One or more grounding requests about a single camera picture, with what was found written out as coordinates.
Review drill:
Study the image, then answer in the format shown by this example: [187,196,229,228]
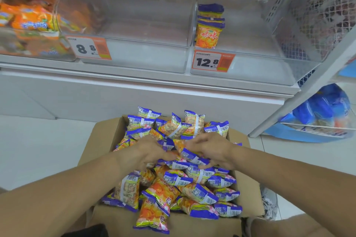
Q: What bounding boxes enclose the person's left hand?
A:
[122,136,179,174]

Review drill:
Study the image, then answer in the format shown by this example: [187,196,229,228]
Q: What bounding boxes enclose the person's right hand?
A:
[186,133,240,171]

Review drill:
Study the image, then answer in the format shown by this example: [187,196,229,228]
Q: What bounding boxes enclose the orange snack packet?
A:
[173,139,211,166]

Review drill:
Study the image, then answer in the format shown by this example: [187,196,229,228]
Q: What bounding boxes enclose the person's right forearm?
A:
[235,145,356,237]

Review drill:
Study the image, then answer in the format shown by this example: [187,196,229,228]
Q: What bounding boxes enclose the person's left forearm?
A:
[0,148,127,237]

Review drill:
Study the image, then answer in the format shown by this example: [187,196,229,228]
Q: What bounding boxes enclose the pile of orange blue packets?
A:
[101,106,243,235]

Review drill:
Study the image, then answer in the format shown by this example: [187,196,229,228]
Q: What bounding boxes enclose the brown cardboard box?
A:
[77,116,265,237]

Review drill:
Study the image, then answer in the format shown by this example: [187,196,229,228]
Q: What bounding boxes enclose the white shelf base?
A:
[0,61,301,136]

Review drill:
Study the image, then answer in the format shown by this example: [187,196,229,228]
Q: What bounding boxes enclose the grey patterned shorts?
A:
[259,187,279,221]

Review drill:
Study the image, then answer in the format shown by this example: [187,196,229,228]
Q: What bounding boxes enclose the person's right leg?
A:
[241,214,334,237]

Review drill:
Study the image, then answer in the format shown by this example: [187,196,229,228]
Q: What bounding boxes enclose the orange white price tag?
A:
[192,49,236,73]
[66,36,112,61]

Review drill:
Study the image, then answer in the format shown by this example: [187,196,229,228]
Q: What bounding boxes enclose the clear plastic bin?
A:
[55,0,198,74]
[190,0,324,86]
[0,0,77,62]

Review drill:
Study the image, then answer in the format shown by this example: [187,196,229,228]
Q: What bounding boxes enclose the orange blue chip bag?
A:
[195,21,226,49]
[197,15,225,24]
[198,4,225,19]

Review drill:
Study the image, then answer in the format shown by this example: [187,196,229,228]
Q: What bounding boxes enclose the blue plastic bag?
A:
[264,83,352,143]

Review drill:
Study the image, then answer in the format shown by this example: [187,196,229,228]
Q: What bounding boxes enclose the heap of orange bags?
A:
[0,0,92,56]

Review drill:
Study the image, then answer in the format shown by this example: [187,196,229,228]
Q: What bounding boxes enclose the white shelf post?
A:
[248,20,356,138]

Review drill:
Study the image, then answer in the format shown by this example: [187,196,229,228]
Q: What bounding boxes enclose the white wire mesh panel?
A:
[264,0,356,88]

